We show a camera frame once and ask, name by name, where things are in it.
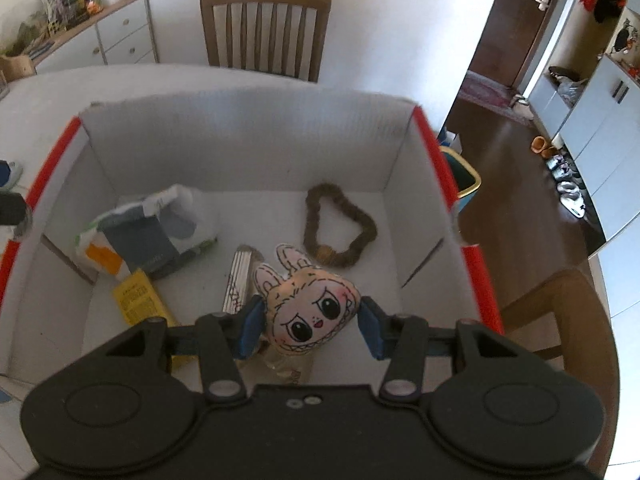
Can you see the grey blue cupboard unit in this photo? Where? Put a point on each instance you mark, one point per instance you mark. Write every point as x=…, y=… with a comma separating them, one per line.
x=600, y=125

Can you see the brown door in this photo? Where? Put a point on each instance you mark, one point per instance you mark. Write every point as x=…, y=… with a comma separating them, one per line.
x=515, y=20

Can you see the pair of white slippers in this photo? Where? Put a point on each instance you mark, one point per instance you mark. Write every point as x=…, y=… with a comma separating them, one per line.
x=520, y=101

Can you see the row of shoes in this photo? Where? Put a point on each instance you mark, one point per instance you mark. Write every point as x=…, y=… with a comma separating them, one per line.
x=565, y=180

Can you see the white plastic bag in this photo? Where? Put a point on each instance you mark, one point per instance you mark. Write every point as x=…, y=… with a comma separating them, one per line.
x=140, y=240

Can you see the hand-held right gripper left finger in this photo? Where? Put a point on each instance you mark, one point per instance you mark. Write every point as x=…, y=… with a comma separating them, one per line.
x=248, y=330

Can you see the dark bag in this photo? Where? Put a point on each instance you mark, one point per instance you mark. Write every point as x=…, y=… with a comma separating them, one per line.
x=565, y=72

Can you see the orange slipper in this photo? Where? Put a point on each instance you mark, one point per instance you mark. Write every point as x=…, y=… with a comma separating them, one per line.
x=540, y=145

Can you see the yellow packet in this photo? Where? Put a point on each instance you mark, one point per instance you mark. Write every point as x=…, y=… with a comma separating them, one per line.
x=137, y=300

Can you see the patterned rug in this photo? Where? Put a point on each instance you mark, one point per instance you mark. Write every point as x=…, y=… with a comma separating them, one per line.
x=490, y=90

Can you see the white sideboard cabinet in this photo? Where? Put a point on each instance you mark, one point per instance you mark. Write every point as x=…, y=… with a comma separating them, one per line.
x=125, y=20

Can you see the pale blue round object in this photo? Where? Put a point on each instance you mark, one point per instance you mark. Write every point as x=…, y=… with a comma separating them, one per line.
x=10, y=172

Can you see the blue bin with yellow rim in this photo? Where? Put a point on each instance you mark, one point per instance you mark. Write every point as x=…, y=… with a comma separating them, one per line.
x=465, y=190

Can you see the silver foil packet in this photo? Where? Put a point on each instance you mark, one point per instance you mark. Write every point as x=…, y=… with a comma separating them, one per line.
x=237, y=280

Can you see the plant in clear wrap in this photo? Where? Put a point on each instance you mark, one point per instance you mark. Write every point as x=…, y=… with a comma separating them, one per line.
x=30, y=32

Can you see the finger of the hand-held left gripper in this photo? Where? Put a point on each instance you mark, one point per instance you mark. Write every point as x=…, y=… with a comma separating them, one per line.
x=10, y=209

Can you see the red shoe box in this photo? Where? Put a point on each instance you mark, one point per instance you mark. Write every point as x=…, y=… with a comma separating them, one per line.
x=225, y=130

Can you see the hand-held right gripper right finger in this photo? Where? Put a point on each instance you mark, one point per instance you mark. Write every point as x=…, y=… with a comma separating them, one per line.
x=372, y=330

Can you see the plush rabbit doll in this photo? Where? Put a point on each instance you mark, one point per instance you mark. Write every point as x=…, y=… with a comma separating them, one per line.
x=310, y=305

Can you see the wooden holder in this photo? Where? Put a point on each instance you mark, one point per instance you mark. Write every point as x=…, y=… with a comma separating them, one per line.
x=17, y=65

